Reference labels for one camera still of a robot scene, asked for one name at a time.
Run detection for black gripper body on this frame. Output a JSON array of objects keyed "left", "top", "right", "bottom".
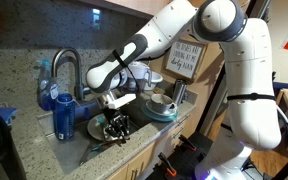
[{"left": 97, "top": 93, "right": 127, "bottom": 134}]

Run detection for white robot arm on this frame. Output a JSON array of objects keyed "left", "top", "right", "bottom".
[{"left": 86, "top": 0, "right": 281, "bottom": 180}]

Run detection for steel sink basin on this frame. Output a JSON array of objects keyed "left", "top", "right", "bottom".
[{"left": 37, "top": 98, "right": 142, "bottom": 174}]

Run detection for grey ceramic bowl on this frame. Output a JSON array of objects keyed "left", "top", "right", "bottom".
[{"left": 150, "top": 94, "right": 177, "bottom": 114}]

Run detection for white dirty plate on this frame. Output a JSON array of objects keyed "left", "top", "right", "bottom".
[{"left": 87, "top": 114, "right": 113, "bottom": 141}]

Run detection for teal plate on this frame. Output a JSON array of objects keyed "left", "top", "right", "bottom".
[{"left": 141, "top": 100, "right": 178, "bottom": 122}]

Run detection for white water filter pitcher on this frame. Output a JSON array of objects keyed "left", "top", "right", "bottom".
[{"left": 123, "top": 61, "right": 163, "bottom": 91}]

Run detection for wooden cabinet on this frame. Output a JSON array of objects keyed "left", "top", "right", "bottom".
[{"left": 106, "top": 110, "right": 192, "bottom": 180}]

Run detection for blue water bottle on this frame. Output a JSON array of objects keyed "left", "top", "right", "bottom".
[{"left": 53, "top": 93, "right": 75, "bottom": 141}]

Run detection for dark metal faucet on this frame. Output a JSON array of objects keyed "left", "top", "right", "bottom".
[{"left": 51, "top": 48, "right": 91, "bottom": 100}]

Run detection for black orange clamp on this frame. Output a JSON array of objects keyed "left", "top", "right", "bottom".
[
  {"left": 158, "top": 152, "right": 177, "bottom": 177},
  {"left": 179, "top": 134, "right": 196, "bottom": 151}
]

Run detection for stainless steel tumbler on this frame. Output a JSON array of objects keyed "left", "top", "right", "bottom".
[{"left": 172, "top": 79, "right": 187, "bottom": 105}]

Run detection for blue dish soap bottle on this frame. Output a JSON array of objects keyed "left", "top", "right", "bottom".
[{"left": 37, "top": 60, "right": 58, "bottom": 111}]

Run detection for framed dishes sign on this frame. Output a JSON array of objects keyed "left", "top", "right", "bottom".
[{"left": 163, "top": 40, "right": 206, "bottom": 81}]

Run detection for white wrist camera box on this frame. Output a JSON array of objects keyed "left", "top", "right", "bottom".
[{"left": 108, "top": 94, "right": 136, "bottom": 109}]

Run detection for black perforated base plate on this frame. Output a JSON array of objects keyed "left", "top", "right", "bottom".
[{"left": 145, "top": 132, "right": 213, "bottom": 180}]

